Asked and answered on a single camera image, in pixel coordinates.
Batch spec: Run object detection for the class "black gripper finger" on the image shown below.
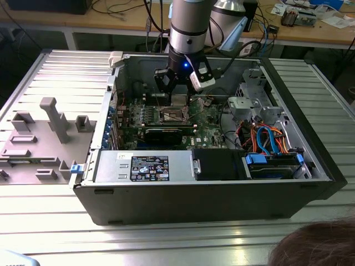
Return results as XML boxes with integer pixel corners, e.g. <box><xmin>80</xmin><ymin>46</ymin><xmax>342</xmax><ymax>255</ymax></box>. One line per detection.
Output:
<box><xmin>186</xmin><ymin>82</ymin><xmax>196</xmax><ymax>108</ymax></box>
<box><xmin>154</xmin><ymin>68</ymin><xmax>179</xmax><ymax>108</ymax></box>

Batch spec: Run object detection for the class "silver CPU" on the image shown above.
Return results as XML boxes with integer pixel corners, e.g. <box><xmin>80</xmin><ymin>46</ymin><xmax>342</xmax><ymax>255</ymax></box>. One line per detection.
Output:
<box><xmin>171</xmin><ymin>95</ymin><xmax>189</xmax><ymax>108</ymax></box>

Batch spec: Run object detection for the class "CPU socket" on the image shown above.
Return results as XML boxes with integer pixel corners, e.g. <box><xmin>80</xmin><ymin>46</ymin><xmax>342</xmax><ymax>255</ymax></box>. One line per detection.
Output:
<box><xmin>158</xmin><ymin>106</ymin><xmax>192</xmax><ymax>125</ymax></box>

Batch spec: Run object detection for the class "green motherboard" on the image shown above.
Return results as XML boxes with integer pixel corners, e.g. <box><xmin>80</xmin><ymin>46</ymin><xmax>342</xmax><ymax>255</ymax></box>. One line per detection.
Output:
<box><xmin>115</xmin><ymin>95</ymin><xmax>231</xmax><ymax>152</ymax></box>

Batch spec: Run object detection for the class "black graphics card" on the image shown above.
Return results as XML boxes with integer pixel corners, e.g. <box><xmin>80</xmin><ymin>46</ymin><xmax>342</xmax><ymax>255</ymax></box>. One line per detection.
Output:
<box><xmin>143</xmin><ymin>127</ymin><xmax>184</xmax><ymax>145</ymax></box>

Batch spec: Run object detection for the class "metal drive cage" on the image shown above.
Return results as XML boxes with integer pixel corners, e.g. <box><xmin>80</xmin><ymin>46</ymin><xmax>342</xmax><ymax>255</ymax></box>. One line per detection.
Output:
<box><xmin>226</xmin><ymin>68</ymin><xmax>284</xmax><ymax>124</ymax></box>

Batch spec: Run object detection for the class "white printed label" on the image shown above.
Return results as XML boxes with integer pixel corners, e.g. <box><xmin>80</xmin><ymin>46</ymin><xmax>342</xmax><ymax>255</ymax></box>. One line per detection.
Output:
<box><xmin>240</xmin><ymin>41</ymin><xmax>252</xmax><ymax>57</ymax></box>

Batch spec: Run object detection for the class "wooden desk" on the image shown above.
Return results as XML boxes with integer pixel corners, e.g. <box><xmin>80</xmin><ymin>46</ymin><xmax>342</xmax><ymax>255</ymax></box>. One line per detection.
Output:
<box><xmin>0</xmin><ymin>0</ymin><xmax>355</xmax><ymax>50</ymax></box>

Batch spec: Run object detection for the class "black drive bay box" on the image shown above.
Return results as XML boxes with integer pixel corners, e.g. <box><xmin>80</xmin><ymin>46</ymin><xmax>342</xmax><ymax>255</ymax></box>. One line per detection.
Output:
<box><xmin>192</xmin><ymin>149</ymin><xmax>246</xmax><ymax>181</ymax></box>

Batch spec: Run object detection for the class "blue disk carrier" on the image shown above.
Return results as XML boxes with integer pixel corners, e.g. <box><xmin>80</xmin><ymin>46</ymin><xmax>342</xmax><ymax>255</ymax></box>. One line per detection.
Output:
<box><xmin>242</xmin><ymin>153</ymin><xmax>305</xmax><ymax>180</ymax></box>

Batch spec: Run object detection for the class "tall black box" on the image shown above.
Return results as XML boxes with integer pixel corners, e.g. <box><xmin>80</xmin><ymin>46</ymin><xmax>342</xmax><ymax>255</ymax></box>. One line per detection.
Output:
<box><xmin>243</xmin><ymin>0</ymin><xmax>259</xmax><ymax>33</ymax></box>

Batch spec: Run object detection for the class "silver power supply unit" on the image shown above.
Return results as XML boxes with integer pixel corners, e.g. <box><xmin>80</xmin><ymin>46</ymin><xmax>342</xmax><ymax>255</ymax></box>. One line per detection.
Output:
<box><xmin>94</xmin><ymin>150</ymin><xmax>195</xmax><ymax>183</ymax></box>

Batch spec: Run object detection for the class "black and grey PC case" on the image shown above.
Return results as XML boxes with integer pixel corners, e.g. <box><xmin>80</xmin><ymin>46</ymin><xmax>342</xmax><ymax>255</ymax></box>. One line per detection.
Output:
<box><xmin>68</xmin><ymin>51</ymin><xmax>348</xmax><ymax>227</ymax></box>

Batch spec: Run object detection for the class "brown finned heat sink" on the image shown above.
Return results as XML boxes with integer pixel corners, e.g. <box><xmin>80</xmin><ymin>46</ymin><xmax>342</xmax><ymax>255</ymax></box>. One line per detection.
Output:
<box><xmin>281</xmin><ymin>7</ymin><xmax>299</xmax><ymax>28</ymax></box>

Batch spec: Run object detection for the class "grey metal component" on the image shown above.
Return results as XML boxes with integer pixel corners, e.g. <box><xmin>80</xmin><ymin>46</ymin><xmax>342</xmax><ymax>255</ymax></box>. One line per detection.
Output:
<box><xmin>297</xmin><ymin>10</ymin><xmax>317</xmax><ymax>28</ymax></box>

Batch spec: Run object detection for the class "large black box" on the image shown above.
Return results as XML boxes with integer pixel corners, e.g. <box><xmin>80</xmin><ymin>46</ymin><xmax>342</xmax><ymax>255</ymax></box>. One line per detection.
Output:
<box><xmin>5</xmin><ymin>0</ymin><xmax>89</xmax><ymax>15</ymax></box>

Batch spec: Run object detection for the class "grey parts rack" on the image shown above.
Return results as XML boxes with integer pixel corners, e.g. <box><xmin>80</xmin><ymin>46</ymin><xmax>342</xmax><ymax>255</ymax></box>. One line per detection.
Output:
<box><xmin>0</xmin><ymin>96</ymin><xmax>97</xmax><ymax>186</ymax></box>

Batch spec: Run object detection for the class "blue box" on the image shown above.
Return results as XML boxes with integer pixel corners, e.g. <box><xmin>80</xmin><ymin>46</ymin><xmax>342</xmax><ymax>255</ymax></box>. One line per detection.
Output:
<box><xmin>309</xmin><ymin>0</ymin><xmax>344</xmax><ymax>9</ymax></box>

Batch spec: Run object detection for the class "white paper sheet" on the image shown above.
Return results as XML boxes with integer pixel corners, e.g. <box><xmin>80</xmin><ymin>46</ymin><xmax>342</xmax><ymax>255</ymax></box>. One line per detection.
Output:
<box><xmin>318</xmin><ymin>15</ymin><xmax>355</xmax><ymax>29</ymax></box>

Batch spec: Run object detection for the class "pale blue teach pendant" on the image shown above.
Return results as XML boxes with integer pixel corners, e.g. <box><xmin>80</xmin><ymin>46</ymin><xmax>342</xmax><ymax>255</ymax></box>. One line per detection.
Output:
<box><xmin>0</xmin><ymin>248</ymin><xmax>38</xmax><ymax>266</ymax></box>

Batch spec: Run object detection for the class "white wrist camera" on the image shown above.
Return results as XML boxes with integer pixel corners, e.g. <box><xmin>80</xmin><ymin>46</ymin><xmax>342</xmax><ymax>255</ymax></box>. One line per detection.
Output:
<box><xmin>190</xmin><ymin>64</ymin><xmax>216</xmax><ymax>91</ymax></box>

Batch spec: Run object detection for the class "black camera cable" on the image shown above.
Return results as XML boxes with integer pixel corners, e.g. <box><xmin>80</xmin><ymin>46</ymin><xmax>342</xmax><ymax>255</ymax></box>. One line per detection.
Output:
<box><xmin>215</xmin><ymin>40</ymin><xmax>262</xmax><ymax>80</ymax></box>

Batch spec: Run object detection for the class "beige corner bracket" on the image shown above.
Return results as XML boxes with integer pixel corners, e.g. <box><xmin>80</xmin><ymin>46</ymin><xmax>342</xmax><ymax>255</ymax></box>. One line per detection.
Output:
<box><xmin>108</xmin><ymin>51</ymin><xmax>125</xmax><ymax>69</ymax></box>

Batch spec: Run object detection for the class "blue flat wire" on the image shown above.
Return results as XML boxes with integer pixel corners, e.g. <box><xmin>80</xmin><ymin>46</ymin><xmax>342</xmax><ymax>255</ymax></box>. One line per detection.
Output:
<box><xmin>256</xmin><ymin>126</ymin><xmax>281</xmax><ymax>155</ymax></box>

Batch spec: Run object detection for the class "orange wire bundle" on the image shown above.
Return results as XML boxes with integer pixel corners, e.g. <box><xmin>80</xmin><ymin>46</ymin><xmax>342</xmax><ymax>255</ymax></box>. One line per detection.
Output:
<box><xmin>248</xmin><ymin>125</ymin><xmax>291</xmax><ymax>154</ymax></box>

